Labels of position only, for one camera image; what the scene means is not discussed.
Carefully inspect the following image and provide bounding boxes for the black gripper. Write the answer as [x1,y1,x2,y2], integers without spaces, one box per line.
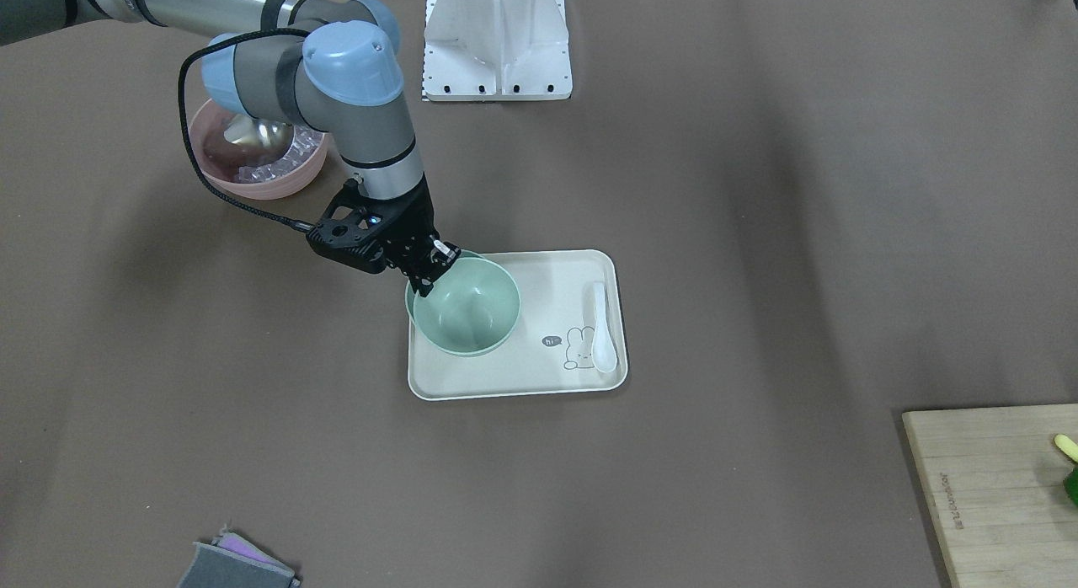
[363,178,461,297]

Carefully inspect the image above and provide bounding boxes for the green bowl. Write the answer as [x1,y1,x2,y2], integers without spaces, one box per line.
[411,257,522,357]
[404,249,484,322]

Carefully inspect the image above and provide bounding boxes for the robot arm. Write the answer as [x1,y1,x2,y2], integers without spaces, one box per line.
[3,0,461,297]

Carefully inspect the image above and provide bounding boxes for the beige serving tray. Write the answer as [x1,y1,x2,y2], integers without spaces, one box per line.
[407,249,630,400]

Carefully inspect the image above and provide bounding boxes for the white ceramic spoon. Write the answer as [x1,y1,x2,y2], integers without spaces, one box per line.
[592,281,617,373]

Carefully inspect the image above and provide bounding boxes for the metal ice scoop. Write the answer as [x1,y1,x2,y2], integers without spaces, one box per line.
[222,115,294,153]

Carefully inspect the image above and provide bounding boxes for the pink bowl with ice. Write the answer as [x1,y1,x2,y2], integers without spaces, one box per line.
[189,100,332,200]

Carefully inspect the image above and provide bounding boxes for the grey folded cloth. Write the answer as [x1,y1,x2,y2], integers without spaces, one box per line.
[177,529,302,587]

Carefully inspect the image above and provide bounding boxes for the wooden cutting board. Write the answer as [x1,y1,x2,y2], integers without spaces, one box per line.
[902,404,1077,587]

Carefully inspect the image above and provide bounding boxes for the yellow plastic knife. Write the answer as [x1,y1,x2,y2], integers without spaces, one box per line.
[1054,434,1078,464]

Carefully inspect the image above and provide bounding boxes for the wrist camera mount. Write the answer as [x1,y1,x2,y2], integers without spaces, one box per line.
[305,179,399,274]

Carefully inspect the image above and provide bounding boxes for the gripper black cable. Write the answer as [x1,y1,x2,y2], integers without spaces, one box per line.
[177,27,321,233]

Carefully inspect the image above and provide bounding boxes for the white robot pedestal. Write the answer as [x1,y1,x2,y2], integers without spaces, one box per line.
[421,0,573,102]

